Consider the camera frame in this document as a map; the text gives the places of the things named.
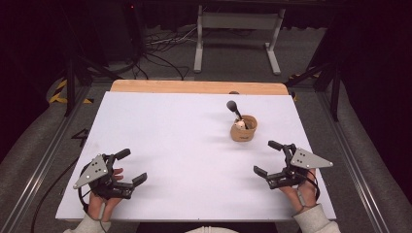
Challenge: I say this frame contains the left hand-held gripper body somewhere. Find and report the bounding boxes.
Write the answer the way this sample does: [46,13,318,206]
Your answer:
[73,152,135,200]

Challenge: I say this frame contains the yellow black floor tape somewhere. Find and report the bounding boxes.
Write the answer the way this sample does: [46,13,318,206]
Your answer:
[48,79,95,105]

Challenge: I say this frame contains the black makeup brush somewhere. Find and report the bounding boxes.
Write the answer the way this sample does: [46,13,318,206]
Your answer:
[225,99,250,130]

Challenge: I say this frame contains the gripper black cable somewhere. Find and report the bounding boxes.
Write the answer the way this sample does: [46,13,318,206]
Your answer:
[305,168,321,202]
[77,161,95,213]

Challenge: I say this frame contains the tan brush holder cup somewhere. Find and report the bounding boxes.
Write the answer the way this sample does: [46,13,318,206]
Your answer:
[229,115,258,143]

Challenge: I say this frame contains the black computer tower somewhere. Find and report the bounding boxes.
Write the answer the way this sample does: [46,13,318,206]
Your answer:
[124,1,145,62]

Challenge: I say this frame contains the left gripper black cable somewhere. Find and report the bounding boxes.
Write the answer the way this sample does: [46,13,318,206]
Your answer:
[77,161,95,213]

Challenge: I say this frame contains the bundle of floor cables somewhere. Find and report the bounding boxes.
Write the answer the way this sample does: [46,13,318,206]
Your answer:
[132,25,198,82]

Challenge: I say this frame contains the black metal stand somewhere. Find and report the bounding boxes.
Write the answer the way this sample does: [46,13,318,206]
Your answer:
[285,48,343,122]

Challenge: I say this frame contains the aluminium floor rail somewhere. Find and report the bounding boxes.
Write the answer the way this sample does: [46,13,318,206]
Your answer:
[315,91,393,233]
[0,85,91,233]

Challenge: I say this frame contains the person's left hand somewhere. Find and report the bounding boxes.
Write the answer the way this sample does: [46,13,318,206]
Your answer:
[86,167,124,222]

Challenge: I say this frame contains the white table board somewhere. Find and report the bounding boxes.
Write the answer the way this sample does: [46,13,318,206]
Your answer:
[55,91,337,222]

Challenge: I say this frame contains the black tripod stand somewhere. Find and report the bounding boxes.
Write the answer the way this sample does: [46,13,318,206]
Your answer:
[62,54,124,117]

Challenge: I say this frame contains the grey metal stand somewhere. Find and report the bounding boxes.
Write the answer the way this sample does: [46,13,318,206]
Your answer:
[193,4,287,76]

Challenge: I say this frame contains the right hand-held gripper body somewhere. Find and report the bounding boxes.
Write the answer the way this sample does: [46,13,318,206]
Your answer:
[266,144,334,190]

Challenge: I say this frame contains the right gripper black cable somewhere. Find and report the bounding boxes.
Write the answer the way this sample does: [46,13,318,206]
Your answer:
[305,168,321,202]

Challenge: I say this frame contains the person's right hand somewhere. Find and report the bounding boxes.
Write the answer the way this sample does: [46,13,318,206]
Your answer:
[280,168,319,215]

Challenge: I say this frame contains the wooden table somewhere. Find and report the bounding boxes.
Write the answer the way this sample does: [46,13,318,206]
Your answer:
[110,80,290,96]

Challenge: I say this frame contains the person's torso clothing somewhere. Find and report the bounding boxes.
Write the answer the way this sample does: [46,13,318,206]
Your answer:
[184,225,239,233]

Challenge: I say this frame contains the black floor cable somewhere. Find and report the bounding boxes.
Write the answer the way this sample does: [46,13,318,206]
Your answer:
[30,156,82,233]

